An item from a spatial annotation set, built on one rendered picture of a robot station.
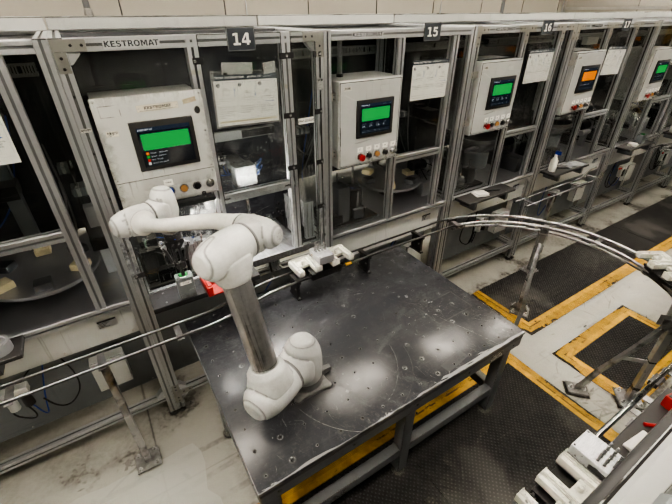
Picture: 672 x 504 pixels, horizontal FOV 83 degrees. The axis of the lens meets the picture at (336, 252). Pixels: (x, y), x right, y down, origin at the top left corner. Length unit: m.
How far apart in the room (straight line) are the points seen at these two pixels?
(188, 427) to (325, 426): 1.17
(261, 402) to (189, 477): 1.05
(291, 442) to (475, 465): 1.18
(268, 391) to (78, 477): 1.47
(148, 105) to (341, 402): 1.46
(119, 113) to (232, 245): 0.79
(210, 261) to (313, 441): 0.84
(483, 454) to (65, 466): 2.30
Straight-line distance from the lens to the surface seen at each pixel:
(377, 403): 1.77
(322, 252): 2.21
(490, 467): 2.52
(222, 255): 1.23
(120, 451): 2.73
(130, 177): 1.86
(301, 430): 1.70
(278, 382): 1.52
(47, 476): 2.84
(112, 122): 1.80
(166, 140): 1.82
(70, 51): 1.78
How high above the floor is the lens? 2.11
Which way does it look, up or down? 32 degrees down
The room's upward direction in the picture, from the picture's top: straight up
